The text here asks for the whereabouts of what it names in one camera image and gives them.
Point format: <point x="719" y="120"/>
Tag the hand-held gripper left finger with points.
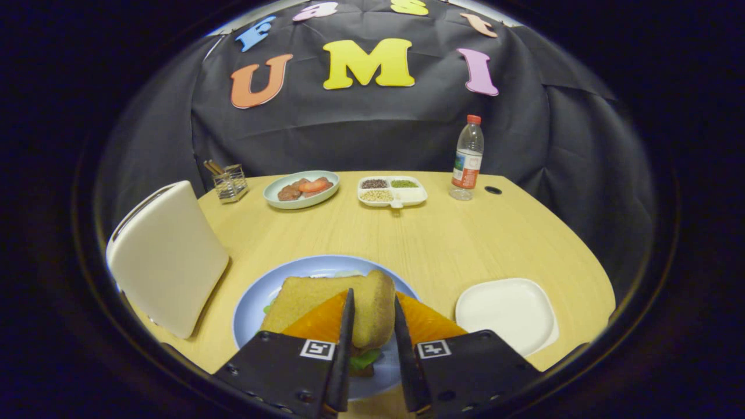
<point x="344" y="361"/>

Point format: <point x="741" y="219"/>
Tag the brown meat pieces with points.
<point x="288" y="193"/>

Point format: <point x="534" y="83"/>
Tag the green lettuce leaf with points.
<point x="364" y="359"/>

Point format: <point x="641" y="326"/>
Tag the white toaster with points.
<point x="169" y="262"/>

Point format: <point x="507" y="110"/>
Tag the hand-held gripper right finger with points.
<point x="407" y="372"/>

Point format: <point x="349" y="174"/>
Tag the white square plate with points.
<point x="506" y="311"/>

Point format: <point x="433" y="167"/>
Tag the clear bottle with red cap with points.
<point x="467" y="163"/>

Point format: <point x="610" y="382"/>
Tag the dark brown seeds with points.
<point x="374" y="184"/>

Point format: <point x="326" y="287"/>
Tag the pale green round plate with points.
<point x="291" y="205"/>

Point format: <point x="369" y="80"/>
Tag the brown toasted bread slice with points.
<point x="326" y="294"/>

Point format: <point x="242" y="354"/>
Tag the yellow beans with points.
<point x="376" y="195"/>

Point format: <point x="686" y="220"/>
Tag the wooden chopsticks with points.
<point x="213" y="167"/>

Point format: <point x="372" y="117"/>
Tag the red tomato slice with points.
<point x="314" y="185"/>

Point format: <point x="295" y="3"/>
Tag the white divided tray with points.
<point x="410" y="196"/>

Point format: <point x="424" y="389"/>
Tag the black backdrop cloth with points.
<point x="372" y="128"/>

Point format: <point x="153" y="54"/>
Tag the blue round plate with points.
<point x="256" y="308"/>

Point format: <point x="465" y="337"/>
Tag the green beans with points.
<point x="404" y="184"/>

